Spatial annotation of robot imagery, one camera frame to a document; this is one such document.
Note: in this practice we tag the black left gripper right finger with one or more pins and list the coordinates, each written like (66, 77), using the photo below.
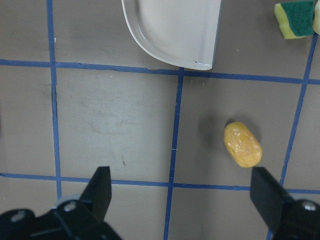
(287, 218)

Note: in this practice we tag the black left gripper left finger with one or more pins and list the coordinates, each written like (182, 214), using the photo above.
(81, 218)

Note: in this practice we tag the pale yellow squash slice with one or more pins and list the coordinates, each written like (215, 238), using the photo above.
(316, 20)

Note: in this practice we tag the green yellow sponge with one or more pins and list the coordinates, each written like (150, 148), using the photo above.
(295, 18)

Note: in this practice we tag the yellow potato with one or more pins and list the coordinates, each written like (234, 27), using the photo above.
(242, 145)

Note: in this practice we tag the beige plastic dustpan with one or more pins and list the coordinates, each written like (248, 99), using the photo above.
(181, 33)

